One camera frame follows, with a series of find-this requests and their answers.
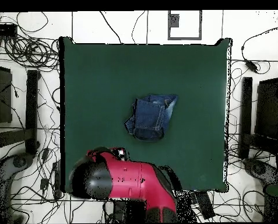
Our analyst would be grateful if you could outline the grey chair base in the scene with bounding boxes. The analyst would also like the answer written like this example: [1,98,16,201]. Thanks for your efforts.
[0,152,36,223]
[243,158,278,187]

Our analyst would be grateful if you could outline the slim black power strip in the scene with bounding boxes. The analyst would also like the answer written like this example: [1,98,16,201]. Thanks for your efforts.
[52,160,63,199]

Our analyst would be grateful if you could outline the black stand leg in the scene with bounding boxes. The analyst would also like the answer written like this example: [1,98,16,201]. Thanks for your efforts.
[0,69,41,155]
[239,76,278,159]

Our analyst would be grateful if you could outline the blue denim jeans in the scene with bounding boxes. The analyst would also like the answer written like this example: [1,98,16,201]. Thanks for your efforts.
[124,93,179,142]

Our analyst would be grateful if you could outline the coiled black cable bundle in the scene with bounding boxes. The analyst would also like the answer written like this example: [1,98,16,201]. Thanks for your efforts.
[3,34,60,71]

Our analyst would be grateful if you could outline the black square case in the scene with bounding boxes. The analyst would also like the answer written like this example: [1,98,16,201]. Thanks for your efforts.
[0,64,13,124]
[254,78,278,141]

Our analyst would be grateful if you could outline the black flat box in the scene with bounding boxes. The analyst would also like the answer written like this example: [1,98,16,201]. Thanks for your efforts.
[0,23,18,37]

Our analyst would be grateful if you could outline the dark green table cloth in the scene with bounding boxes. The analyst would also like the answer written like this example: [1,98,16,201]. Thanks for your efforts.
[59,36,233,193]

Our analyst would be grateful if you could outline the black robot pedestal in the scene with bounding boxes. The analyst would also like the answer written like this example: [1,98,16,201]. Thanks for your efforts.
[112,199,149,223]

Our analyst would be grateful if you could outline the black power adapter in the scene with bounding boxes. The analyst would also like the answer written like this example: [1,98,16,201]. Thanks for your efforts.
[244,59,259,74]

